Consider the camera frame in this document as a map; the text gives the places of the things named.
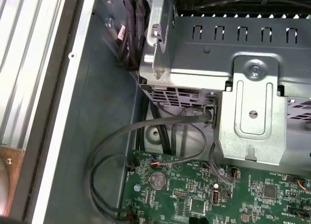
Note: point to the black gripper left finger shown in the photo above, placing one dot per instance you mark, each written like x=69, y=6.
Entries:
x=193, y=221

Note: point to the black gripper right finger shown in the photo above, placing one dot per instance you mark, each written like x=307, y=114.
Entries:
x=202, y=221

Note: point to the silver internal USB port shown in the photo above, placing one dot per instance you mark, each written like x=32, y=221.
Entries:
x=215, y=197

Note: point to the green motherboard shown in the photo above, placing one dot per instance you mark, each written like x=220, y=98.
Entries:
x=243, y=192

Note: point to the silver coin battery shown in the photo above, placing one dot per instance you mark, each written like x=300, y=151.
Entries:
x=158, y=181

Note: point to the black square chip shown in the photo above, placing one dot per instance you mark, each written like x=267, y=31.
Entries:
x=269, y=191

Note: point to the open dark PC case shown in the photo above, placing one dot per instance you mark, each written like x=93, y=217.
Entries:
x=97, y=112

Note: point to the silver perforated drive cage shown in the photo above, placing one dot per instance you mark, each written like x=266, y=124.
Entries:
x=206, y=58

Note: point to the silver cage bracket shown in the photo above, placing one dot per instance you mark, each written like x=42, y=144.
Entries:
x=252, y=136

